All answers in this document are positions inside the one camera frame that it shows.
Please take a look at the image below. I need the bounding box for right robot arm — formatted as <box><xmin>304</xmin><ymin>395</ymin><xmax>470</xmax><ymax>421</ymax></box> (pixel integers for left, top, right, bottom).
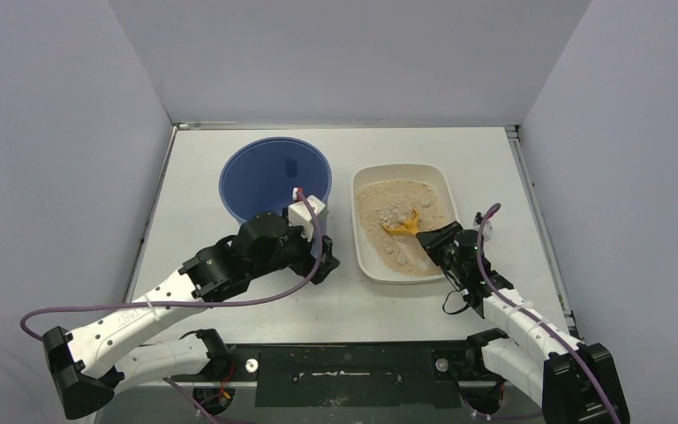
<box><xmin>415</xmin><ymin>222</ymin><xmax>630</xmax><ymax>423</ymax></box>

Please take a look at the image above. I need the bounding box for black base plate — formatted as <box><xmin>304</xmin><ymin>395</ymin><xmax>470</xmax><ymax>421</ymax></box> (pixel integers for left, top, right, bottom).
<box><xmin>230</xmin><ymin>340</ymin><xmax>505</xmax><ymax>409</ymax></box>

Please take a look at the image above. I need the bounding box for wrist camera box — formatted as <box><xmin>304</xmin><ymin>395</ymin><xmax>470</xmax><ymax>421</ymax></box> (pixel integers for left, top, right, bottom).
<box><xmin>287</xmin><ymin>187</ymin><xmax>328</xmax><ymax>241</ymax></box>
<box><xmin>472</xmin><ymin>211</ymin><xmax>493</xmax><ymax>242</ymax></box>

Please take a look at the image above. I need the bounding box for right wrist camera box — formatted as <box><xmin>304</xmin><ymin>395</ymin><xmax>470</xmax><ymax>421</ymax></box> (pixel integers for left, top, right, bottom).
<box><xmin>472</xmin><ymin>211</ymin><xmax>493</xmax><ymax>242</ymax></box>

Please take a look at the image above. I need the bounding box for blue plastic bucket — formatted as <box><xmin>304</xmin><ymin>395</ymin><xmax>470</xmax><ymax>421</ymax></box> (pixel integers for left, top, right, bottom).
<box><xmin>219</xmin><ymin>137</ymin><xmax>333</xmax><ymax>224</ymax></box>

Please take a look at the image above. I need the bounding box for yellow slotted litter scoop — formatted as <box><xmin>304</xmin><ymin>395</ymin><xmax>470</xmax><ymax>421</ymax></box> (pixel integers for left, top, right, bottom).
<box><xmin>380</xmin><ymin>209</ymin><xmax>420</xmax><ymax>236</ymax></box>

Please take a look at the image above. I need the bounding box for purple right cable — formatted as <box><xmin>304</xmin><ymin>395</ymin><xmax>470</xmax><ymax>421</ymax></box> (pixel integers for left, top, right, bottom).
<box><xmin>475</xmin><ymin>202</ymin><xmax>624</xmax><ymax>424</ymax></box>

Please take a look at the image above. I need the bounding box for white plastic litter tray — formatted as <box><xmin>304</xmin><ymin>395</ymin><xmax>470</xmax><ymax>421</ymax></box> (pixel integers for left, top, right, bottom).
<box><xmin>351</xmin><ymin>164</ymin><xmax>459</xmax><ymax>284</ymax></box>

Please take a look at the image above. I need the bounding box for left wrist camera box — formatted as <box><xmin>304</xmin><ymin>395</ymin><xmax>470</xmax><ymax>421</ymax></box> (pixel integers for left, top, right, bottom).
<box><xmin>287</xmin><ymin>187</ymin><xmax>328</xmax><ymax>241</ymax></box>

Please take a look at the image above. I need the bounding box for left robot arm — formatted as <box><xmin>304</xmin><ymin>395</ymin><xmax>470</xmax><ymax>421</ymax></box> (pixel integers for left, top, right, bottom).
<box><xmin>42</xmin><ymin>212</ymin><xmax>340</xmax><ymax>420</ymax></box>

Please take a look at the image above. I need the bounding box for beige cat litter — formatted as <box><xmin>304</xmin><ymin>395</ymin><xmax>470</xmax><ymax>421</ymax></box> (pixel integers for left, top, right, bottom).
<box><xmin>355</xmin><ymin>179</ymin><xmax>454</xmax><ymax>278</ymax></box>

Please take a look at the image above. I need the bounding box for grey litter clump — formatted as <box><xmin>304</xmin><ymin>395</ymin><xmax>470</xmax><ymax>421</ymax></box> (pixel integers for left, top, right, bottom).
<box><xmin>395</xmin><ymin>253</ymin><xmax>409</xmax><ymax>265</ymax></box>

